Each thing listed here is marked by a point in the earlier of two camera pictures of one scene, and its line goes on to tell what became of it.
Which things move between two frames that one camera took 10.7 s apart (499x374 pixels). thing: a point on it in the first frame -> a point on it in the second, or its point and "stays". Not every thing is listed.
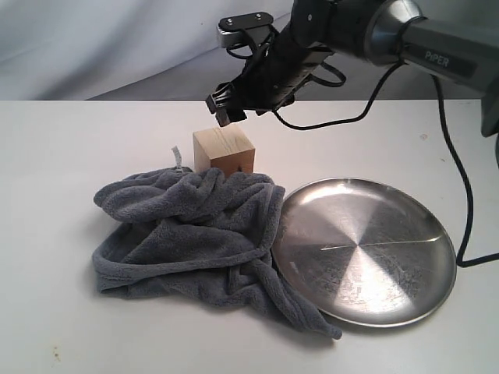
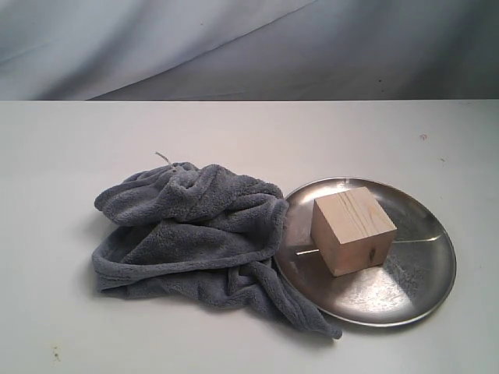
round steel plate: (363, 252) stays
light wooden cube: (227, 148) -> (352, 231)
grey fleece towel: (202, 234) stays
